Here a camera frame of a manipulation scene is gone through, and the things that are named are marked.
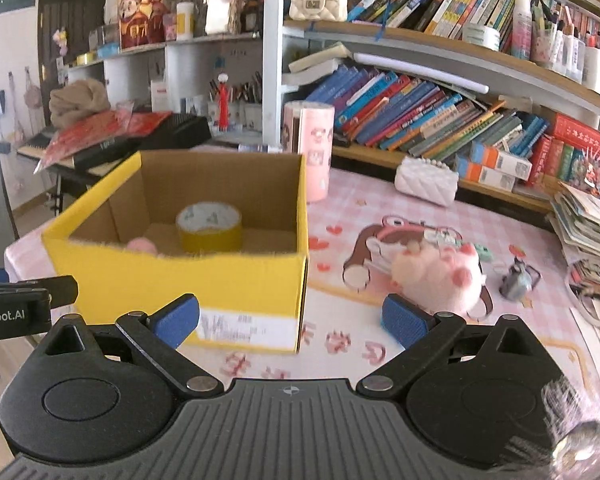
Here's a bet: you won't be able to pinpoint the white pen cup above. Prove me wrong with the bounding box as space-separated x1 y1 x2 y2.
207 101 237 131
242 102 264 132

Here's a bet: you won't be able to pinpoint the red slim figurine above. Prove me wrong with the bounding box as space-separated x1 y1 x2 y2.
215 72 231 132

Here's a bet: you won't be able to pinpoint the red hardcover books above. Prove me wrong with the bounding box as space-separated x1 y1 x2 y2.
526 112 600 192

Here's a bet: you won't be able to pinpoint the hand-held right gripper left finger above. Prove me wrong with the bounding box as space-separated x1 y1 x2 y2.
39 294 226 399

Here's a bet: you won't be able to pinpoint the pink cartoon cylinder container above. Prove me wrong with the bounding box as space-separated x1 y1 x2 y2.
282 101 336 203

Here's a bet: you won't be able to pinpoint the row of colourful paperback books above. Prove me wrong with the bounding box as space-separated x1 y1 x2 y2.
305 65 551 162

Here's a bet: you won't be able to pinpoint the pink plush pig toy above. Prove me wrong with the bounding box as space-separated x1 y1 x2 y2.
390 241 486 319

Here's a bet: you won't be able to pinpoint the stack of papers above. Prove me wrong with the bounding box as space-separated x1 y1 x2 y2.
547 182 600 291

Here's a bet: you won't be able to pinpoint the black electronic keyboard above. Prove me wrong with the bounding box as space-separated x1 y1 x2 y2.
17 112 213 171

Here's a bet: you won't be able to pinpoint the yellow tape roll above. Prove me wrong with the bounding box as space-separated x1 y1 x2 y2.
175 202 244 255

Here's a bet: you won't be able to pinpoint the white quilted pearl purse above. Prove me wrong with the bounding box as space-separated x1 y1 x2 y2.
394 156 460 207

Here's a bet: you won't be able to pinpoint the pink patterned bottle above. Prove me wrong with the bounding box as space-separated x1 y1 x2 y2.
510 0 531 61

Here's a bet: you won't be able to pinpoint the white tape rings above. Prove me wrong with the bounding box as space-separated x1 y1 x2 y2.
570 284 600 328

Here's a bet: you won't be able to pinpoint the pink checked printed tablecloth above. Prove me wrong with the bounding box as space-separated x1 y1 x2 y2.
4 147 600 480

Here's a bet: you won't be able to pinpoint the cream flat-lying book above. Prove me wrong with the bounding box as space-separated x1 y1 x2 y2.
287 42 354 74

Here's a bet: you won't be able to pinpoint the row of leaning books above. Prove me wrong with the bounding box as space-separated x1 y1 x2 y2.
347 0 542 41

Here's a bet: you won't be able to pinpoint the white rolled paper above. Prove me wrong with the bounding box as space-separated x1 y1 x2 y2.
352 52 491 96

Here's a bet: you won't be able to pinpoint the white jar green label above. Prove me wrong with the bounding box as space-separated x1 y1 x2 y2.
462 22 501 51

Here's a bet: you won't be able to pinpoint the dark glass bottle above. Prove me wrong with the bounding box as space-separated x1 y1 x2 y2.
242 0 261 34

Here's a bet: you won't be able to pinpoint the brown knitted cloth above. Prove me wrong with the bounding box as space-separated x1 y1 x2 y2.
49 80 112 129

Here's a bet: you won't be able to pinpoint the dark wooden door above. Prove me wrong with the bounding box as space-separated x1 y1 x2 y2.
39 0 109 92

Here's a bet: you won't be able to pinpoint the white bottle yellow label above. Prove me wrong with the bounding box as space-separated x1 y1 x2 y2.
175 2 196 41

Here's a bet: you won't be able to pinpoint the red and white small box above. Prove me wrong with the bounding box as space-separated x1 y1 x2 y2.
150 80 169 112

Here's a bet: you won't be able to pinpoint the white desk organiser with pens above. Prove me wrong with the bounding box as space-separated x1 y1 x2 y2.
530 0 600 87

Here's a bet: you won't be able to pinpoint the yellow cardboard box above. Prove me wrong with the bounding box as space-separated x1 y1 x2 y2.
41 149 311 356

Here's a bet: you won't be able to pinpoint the white corner shelf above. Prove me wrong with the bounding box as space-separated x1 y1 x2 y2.
67 32 266 134

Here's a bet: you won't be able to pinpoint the small pink plush ball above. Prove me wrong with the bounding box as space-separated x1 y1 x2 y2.
126 236 160 256

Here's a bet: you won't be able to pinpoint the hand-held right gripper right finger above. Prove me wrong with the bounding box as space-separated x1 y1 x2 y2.
356 294 552 402

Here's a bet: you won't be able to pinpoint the wooden bookshelf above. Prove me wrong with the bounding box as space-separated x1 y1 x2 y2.
262 0 600 216

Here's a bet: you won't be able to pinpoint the dark small toy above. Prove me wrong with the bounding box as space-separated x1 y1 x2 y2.
497 256 542 301

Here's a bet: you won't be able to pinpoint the orange and white carton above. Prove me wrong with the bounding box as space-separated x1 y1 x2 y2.
472 142 534 179
455 156 519 192

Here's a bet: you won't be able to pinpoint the red paper packets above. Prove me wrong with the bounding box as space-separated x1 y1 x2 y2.
32 109 173 174

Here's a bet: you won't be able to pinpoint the black keyboard stand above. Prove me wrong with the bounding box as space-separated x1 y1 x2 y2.
44 160 92 217

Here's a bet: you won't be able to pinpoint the fortune god paper decoration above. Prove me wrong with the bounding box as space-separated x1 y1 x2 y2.
117 0 173 51

